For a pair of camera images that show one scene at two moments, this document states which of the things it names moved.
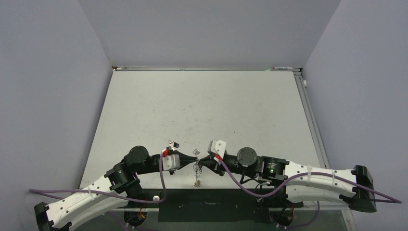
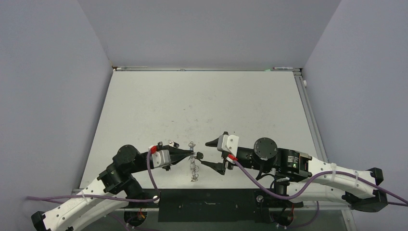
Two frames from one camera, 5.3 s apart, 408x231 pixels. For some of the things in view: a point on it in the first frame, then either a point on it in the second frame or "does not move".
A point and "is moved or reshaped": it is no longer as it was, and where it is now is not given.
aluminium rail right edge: x=311 y=118 does not move
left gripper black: x=184 y=159 → x=176 y=154
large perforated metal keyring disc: x=197 y=169 is moved or reshaped
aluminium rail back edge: x=191 y=69 does not move
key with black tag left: x=173 y=144 does not move
